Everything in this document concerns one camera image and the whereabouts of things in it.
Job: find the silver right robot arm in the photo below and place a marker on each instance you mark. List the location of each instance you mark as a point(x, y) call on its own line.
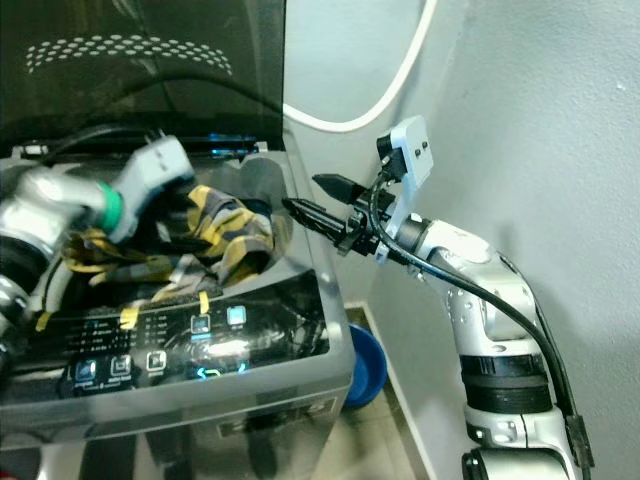
point(490, 320)

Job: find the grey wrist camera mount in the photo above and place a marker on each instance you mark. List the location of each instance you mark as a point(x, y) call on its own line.
point(160, 165)
point(415, 150)

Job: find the black washer control panel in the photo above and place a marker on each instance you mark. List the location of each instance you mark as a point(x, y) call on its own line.
point(190, 345)

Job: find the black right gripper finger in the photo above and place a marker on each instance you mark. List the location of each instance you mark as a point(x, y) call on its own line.
point(338, 186)
point(318, 217)

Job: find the yellow grey plaid shirt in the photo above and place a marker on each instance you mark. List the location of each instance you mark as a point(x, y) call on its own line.
point(230, 235)

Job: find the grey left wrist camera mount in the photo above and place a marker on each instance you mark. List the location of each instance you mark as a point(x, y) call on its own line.
point(160, 165)

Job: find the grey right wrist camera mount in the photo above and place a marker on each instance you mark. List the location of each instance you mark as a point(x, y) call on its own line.
point(415, 150)

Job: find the dark tinted washer lid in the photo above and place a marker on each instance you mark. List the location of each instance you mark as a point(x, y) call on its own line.
point(80, 100)

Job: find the grey top-load washing machine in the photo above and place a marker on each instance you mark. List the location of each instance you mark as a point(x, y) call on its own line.
point(190, 410)

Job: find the blue plastic basin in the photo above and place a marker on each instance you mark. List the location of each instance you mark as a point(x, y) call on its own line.
point(368, 365)

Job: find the yellow tape strip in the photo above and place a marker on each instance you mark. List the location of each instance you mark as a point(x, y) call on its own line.
point(43, 320)
point(203, 303)

